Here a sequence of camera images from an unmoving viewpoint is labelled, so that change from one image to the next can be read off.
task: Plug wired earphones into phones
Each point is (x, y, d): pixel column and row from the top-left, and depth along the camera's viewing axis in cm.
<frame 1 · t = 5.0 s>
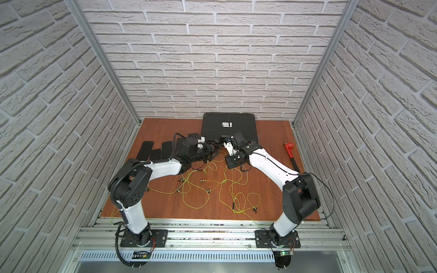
left hand: (223, 147, 87), fingers open
right hand: (231, 161, 87), fingers closed
black plastic tool case: (217, 124, 114), point 5 cm above the table
red pipe wrench: (289, 146, 108), point 2 cm above the table
black smartphone from left: (144, 151, 110), on the table
black smartphone: (167, 150, 106), on the table
black smartphone 2: (178, 141, 112), on the table

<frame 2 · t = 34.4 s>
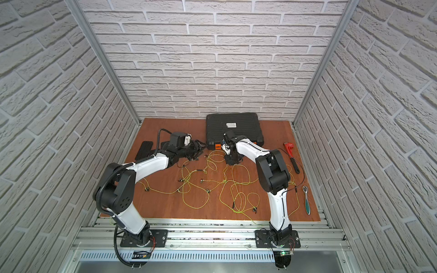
left hand: (208, 145, 89), fingers open
right hand: (235, 160, 99), fingers closed
green handle ratchet wrench: (307, 205, 85), on the table
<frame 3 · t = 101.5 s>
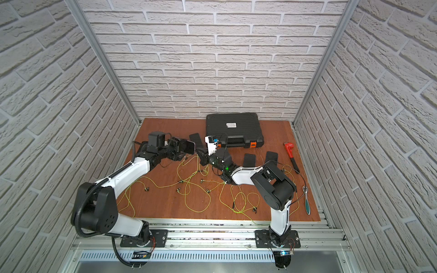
left hand: (190, 140, 86), fingers open
right hand: (198, 149, 86), fingers closed
black smartphone blue edge: (271, 156, 107), on the table
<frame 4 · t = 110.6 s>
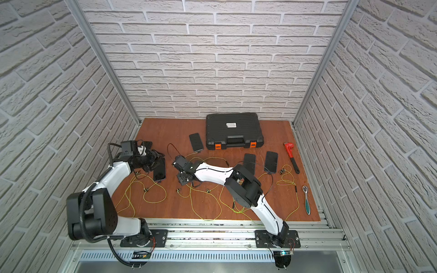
left hand: (164, 154, 88), fingers open
right hand: (186, 175, 92), fingers open
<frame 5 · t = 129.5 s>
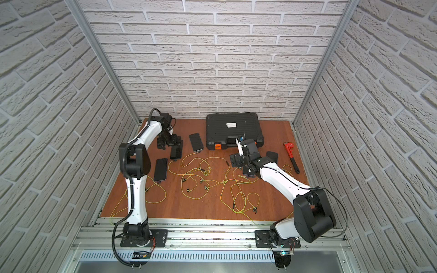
left hand: (175, 143, 101), fingers open
right hand: (241, 154, 88), fingers open
